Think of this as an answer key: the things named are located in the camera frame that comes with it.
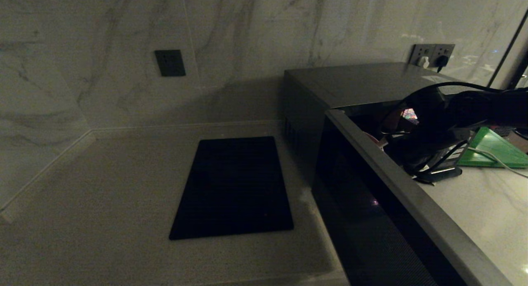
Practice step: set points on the green cutting board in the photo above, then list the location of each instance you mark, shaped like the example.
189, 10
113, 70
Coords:
495, 147

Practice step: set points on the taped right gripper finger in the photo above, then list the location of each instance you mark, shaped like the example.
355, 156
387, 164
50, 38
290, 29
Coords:
390, 140
392, 132

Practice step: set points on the white power plug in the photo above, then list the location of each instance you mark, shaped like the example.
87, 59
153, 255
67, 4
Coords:
423, 62

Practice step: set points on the black power plug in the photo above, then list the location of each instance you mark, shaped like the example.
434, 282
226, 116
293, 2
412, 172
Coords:
441, 62

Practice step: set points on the grey double wall socket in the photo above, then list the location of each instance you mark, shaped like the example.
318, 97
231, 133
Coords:
432, 50

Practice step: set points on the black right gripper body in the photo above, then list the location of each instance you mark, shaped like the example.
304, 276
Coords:
429, 133

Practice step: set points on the black metal frame post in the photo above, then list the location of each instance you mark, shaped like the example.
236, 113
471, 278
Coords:
511, 50

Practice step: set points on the black single wall socket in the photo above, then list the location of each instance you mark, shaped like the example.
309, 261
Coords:
170, 63

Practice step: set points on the black glass induction cooktop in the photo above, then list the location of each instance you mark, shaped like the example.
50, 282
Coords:
235, 187

